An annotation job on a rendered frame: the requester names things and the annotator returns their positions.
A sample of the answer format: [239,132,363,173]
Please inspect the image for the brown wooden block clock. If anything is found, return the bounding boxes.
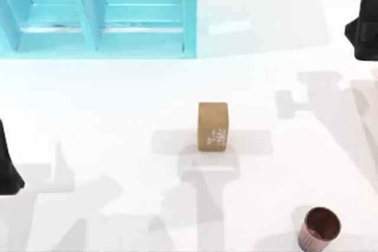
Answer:
[197,102,230,153]

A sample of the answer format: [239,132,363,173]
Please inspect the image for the brown ribbed cup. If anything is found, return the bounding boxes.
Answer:
[297,206,343,252]

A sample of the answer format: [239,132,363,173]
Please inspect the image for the light blue rack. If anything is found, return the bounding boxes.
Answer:
[0,0,198,60]

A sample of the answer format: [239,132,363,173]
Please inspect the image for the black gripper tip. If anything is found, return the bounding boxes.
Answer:
[0,119,26,197]

